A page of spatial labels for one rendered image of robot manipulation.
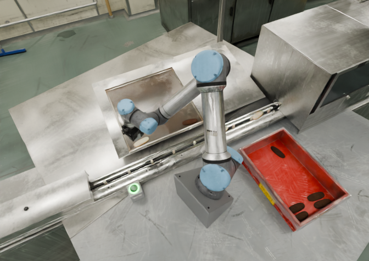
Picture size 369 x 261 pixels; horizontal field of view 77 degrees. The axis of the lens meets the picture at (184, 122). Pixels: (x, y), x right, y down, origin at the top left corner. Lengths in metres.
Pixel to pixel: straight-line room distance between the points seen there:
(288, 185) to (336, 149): 0.41
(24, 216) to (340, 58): 1.74
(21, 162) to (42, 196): 1.54
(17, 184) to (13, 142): 1.53
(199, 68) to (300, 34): 0.82
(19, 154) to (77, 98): 1.27
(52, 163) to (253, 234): 1.21
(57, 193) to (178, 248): 0.67
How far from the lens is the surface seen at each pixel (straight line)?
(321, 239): 1.38
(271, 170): 1.43
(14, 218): 1.46
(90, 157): 1.56
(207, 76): 0.84
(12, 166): 2.97
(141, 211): 1.32
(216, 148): 0.90
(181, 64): 1.77
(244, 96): 1.65
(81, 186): 1.36
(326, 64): 1.37
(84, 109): 1.84
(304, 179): 1.47
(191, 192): 1.08
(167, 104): 1.10
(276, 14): 3.80
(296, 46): 1.44
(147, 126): 1.02
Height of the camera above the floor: 2.05
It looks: 51 degrees down
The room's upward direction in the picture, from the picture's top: 4 degrees counter-clockwise
